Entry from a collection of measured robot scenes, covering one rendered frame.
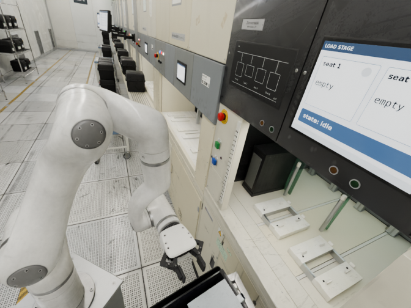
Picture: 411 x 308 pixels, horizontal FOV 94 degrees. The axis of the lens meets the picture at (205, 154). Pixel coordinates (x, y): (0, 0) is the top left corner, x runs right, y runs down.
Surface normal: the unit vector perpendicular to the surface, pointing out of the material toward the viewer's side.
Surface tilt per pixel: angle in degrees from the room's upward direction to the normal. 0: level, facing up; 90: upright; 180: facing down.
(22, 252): 59
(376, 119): 90
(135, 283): 0
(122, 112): 70
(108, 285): 0
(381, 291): 90
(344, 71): 90
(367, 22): 90
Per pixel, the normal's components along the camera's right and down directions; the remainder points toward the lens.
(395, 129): -0.91, 0.11
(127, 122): -0.25, 0.35
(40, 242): 0.72, 0.07
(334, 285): 0.13, -0.84
